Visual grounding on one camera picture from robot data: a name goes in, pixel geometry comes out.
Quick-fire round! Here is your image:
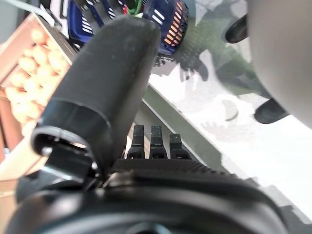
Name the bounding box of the pale yellow potato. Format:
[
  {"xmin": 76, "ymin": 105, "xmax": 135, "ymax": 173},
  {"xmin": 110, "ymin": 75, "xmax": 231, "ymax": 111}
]
[
  {"xmin": 16, "ymin": 101, "xmax": 41, "ymax": 120},
  {"xmin": 24, "ymin": 77, "xmax": 41, "ymax": 95},
  {"xmin": 48, "ymin": 48, "xmax": 68, "ymax": 73},
  {"xmin": 9, "ymin": 70, "xmax": 28, "ymax": 88},
  {"xmin": 33, "ymin": 45, "xmax": 50, "ymax": 65},
  {"xmin": 31, "ymin": 29, "xmax": 47, "ymax": 45},
  {"xmin": 18, "ymin": 57, "xmax": 38, "ymax": 74},
  {"xmin": 4, "ymin": 86, "xmax": 23, "ymax": 103}
]

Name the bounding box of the orange vegetable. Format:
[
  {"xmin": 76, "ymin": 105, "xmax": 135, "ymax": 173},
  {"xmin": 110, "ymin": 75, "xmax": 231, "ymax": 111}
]
[{"xmin": 163, "ymin": 1, "xmax": 184, "ymax": 47}]

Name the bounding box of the wooden crate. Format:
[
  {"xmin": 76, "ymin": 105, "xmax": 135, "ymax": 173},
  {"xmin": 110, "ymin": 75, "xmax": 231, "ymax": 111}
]
[{"xmin": 0, "ymin": 12, "xmax": 80, "ymax": 176}]

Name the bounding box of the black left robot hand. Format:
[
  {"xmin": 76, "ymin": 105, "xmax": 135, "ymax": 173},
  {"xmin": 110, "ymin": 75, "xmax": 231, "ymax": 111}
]
[{"xmin": 4, "ymin": 16, "xmax": 289, "ymax": 234}]

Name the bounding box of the green vegetable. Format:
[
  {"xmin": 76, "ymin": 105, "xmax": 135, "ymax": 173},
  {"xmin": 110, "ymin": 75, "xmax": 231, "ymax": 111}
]
[{"xmin": 126, "ymin": 0, "xmax": 145, "ymax": 17}]

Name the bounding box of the camouflage floor mat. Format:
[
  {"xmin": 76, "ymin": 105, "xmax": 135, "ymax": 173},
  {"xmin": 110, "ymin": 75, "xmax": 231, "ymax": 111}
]
[{"xmin": 148, "ymin": 0, "xmax": 312, "ymax": 222}]

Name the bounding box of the blue plastic slotted basket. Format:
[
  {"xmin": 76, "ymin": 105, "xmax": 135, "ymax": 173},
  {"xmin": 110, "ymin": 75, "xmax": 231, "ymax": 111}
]
[{"xmin": 67, "ymin": 0, "xmax": 191, "ymax": 57}]

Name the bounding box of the white plastic crate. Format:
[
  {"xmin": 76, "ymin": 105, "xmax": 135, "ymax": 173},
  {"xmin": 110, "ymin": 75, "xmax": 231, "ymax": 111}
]
[{"xmin": 39, "ymin": 0, "xmax": 72, "ymax": 39}]

